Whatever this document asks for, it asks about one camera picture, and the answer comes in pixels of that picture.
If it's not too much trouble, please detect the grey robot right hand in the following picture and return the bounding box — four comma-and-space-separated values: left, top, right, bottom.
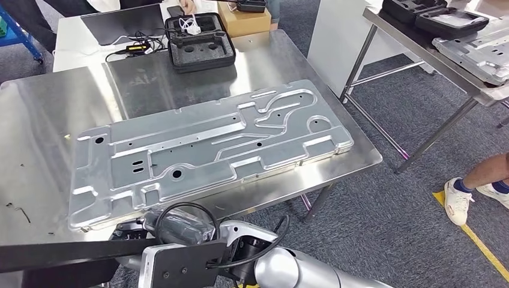
109, 206, 218, 272

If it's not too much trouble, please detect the black plastic bracket part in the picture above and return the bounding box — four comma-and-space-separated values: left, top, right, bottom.
0, 238, 160, 288

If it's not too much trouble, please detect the white workbench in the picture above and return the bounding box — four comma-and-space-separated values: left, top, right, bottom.
0, 29, 384, 288

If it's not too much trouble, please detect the stainless steel workbench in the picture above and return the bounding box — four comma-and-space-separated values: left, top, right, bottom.
339, 5, 509, 175

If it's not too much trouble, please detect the stamped silver metal panel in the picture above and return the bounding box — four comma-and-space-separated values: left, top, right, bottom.
67, 79, 355, 233
432, 16, 509, 86

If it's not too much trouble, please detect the black foam case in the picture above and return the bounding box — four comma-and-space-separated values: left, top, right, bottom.
381, 0, 449, 25
164, 11, 237, 74
414, 8, 490, 41

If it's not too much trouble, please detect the yellow black adapter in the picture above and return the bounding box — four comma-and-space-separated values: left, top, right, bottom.
125, 43, 151, 55

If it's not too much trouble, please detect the dark grey laptop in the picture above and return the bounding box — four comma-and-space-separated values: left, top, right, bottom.
80, 3, 167, 46

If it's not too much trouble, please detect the small brown cardboard box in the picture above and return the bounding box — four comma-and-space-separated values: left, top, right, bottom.
217, 1, 273, 38

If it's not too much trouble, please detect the white table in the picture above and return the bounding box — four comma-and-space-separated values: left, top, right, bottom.
52, 0, 223, 73

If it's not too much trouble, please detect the white partition panel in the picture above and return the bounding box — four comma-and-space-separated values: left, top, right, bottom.
307, 0, 436, 99

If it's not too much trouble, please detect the blue metal cart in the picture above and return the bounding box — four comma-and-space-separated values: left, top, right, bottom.
0, 5, 44, 64

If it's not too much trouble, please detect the black cable bundle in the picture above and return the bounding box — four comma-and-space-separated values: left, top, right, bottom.
104, 29, 172, 64

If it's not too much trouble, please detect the white coiled cable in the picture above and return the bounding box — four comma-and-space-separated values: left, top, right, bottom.
178, 14, 202, 36

